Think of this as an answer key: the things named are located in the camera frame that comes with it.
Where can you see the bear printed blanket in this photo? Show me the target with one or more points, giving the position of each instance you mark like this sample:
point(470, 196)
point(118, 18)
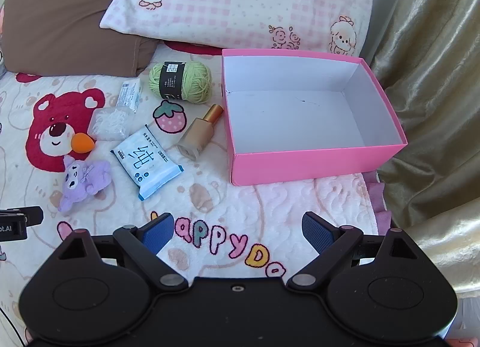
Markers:
point(225, 212)

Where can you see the pink bed skirt ruffle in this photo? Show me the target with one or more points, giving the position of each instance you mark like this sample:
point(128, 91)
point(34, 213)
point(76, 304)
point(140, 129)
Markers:
point(378, 201)

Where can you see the gold-capped foundation bottle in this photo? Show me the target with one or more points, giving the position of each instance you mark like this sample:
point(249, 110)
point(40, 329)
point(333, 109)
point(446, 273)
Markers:
point(197, 133)

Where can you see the purple plush toy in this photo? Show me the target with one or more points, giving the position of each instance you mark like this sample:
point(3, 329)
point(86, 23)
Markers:
point(80, 182)

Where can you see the small white packet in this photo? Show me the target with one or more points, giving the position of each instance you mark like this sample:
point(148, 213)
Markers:
point(129, 94)

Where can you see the pink cardboard box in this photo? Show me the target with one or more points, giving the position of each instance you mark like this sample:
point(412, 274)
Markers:
point(300, 167)

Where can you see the blue and white wipes packet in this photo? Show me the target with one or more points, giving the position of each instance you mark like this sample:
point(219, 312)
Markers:
point(146, 161)

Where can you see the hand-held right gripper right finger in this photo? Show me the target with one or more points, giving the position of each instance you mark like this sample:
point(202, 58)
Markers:
point(317, 232)

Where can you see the green yarn ball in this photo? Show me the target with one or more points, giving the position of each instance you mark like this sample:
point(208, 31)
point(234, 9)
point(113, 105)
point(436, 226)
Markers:
point(195, 81)

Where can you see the orange makeup sponge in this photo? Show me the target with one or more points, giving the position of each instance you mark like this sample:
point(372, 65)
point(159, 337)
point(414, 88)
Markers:
point(81, 143)

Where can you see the pink checked cartoon pillow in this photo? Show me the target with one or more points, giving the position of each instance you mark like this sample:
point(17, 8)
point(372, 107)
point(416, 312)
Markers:
point(243, 2)

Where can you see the brown pillow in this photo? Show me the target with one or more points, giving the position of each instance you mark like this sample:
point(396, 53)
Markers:
point(75, 13)

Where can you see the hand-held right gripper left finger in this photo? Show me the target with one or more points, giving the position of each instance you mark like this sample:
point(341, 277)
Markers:
point(159, 234)

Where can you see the gold curtain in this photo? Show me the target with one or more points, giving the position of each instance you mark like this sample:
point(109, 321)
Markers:
point(431, 107)

